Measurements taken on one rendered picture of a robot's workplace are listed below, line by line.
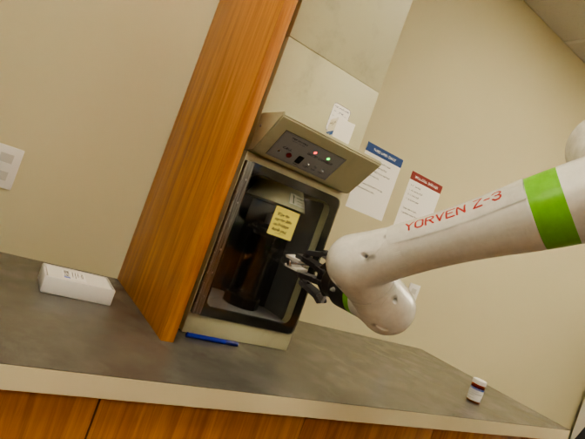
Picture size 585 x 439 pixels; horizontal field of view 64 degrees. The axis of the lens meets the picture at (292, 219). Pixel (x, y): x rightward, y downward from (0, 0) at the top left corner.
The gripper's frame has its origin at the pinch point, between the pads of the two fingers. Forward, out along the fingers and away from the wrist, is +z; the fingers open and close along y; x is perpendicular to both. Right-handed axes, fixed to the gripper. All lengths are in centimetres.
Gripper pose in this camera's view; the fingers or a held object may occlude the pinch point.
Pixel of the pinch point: (296, 263)
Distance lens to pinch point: 122.3
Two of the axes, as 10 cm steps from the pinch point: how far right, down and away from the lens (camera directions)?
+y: 1.4, -9.8, -1.1
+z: -5.1, -1.7, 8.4
